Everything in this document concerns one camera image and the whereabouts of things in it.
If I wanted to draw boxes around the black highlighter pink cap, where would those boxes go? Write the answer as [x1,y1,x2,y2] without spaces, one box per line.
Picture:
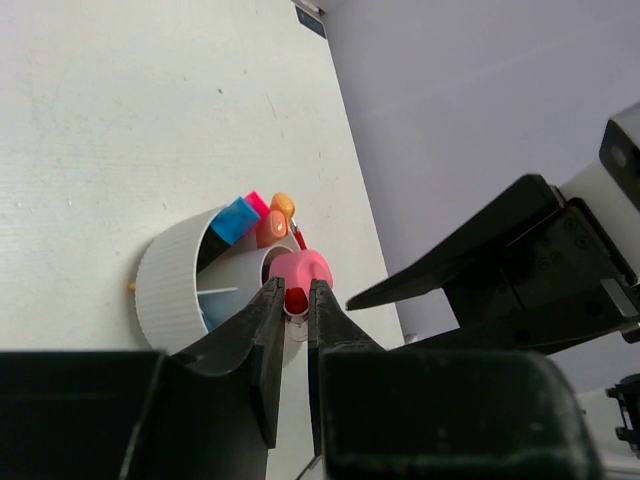
[244,191,270,218]

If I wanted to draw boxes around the pink capped highlighter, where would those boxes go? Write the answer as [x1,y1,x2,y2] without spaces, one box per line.
[269,249,334,296]

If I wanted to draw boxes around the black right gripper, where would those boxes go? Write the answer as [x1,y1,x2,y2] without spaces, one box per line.
[346,174,639,352]

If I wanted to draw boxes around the grey highlighter orange cap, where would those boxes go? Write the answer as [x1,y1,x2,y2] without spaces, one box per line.
[255,210,289,248]

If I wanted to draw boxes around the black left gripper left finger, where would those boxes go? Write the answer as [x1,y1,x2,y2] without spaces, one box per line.
[1,279,284,479]

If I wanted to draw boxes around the black highlighter blue cap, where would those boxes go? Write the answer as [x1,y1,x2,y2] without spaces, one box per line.
[196,197,261,273]

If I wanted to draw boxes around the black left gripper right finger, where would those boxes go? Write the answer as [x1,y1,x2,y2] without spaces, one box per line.
[308,281,605,479]

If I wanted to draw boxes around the red gel pen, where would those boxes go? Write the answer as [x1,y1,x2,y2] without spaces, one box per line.
[290,219,307,250]

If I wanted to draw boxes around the yellow capped orange highlighter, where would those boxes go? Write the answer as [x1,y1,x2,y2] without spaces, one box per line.
[270,192,296,221]

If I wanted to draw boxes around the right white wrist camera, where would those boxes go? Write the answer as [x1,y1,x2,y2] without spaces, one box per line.
[560,103,639,285]

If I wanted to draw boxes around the white round pen holder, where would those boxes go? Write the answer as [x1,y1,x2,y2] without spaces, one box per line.
[134,207,299,354]

